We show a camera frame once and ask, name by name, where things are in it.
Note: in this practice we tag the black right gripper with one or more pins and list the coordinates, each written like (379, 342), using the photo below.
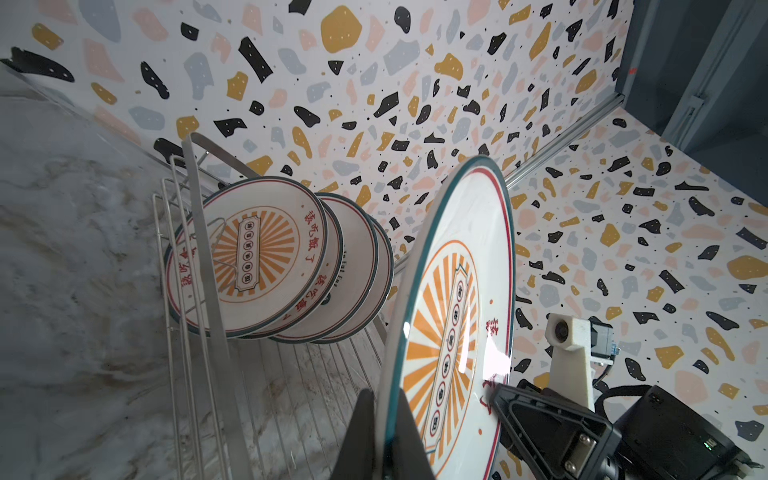
(555, 437)

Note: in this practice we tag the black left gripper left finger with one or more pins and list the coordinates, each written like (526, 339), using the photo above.
(360, 447)

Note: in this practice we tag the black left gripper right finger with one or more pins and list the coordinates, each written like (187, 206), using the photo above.
(408, 458)

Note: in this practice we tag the orange sunburst plate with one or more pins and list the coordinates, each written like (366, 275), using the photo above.
(268, 238)
(340, 314)
(318, 290)

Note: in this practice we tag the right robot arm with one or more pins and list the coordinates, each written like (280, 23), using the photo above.
(632, 432)

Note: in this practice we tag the orange sunburst plate front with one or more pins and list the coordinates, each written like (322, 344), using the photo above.
(268, 238)

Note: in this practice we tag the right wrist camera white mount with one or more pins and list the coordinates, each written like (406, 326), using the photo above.
(577, 343)

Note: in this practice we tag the steel wire dish rack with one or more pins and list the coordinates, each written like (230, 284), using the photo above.
(258, 408)

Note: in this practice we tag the aluminium corner post right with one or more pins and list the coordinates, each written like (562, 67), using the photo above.
(564, 139)

